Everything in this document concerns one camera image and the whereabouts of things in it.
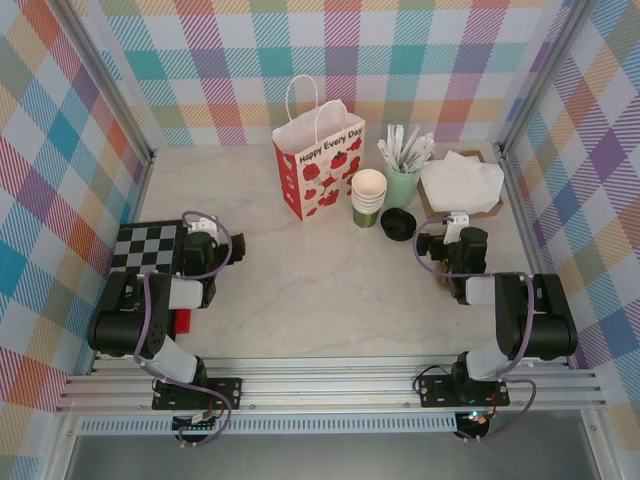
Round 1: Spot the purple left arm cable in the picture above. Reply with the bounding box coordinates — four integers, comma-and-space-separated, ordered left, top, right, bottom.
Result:
132, 211, 236, 449

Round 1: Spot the white slotted cable tray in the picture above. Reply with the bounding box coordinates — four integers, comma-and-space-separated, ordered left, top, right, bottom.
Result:
78, 417, 460, 436

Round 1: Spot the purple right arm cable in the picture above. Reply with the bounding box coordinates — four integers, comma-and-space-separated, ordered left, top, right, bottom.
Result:
412, 214, 539, 444

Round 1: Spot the grey aluminium side rail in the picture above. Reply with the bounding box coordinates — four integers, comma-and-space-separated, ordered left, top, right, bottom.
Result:
498, 144, 572, 372
89, 149, 157, 376

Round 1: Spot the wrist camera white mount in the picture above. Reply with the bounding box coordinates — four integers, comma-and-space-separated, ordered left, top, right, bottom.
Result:
188, 214, 221, 236
443, 211, 472, 246

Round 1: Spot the stack of green paper cups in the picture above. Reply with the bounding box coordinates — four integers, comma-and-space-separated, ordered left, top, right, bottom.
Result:
351, 189, 388, 230

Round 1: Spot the grey aluminium frame post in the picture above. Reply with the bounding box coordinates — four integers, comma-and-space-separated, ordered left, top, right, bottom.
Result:
52, 0, 157, 165
498, 0, 597, 162

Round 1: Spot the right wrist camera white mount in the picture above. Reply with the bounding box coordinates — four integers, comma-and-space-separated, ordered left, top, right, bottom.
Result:
443, 211, 472, 246

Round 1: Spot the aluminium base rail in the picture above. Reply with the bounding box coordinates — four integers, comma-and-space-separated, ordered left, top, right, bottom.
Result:
53, 355, 610, 415

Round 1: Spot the black grey checkerboard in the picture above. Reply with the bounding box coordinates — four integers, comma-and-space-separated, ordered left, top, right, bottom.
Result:
108, 218, 185, 277

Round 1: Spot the red white paper gift bag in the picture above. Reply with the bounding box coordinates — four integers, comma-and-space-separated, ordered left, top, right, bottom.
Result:
271, 74, 367, 223

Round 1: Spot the brown cardboard napkin box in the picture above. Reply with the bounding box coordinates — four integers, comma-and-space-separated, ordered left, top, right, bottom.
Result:
416, 148, 506, 220

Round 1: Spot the mint green holder cup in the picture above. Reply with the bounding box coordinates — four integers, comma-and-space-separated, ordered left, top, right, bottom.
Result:
383, 163, 421, 210

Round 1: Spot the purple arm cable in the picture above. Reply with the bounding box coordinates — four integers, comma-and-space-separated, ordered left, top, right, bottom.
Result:
412, 214, 539, 444
132, 211, 236, 449

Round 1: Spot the black controller with LED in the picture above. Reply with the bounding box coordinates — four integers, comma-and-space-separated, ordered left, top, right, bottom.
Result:
457, 409, 491, 440

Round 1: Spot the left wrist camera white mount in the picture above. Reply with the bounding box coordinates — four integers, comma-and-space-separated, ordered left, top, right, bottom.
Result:
188, 214, 221, 236

